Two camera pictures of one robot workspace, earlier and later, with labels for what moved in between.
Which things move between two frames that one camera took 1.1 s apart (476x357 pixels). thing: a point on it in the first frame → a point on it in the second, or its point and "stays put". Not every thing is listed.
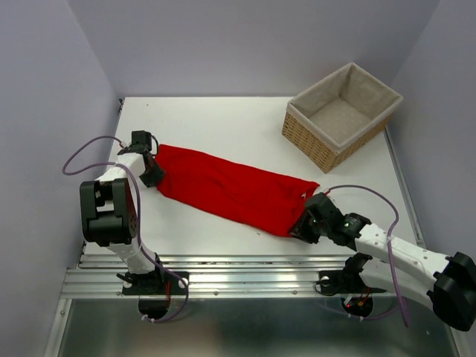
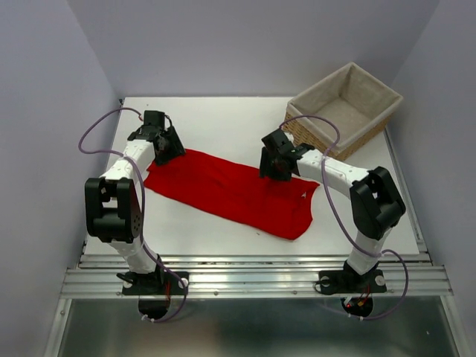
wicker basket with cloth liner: x=335 y=112 stays put
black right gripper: x=299 y=228 → x=266 y=169
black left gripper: x=158 y=175 → x=177 y=149
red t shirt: x=236 y=190 stays put
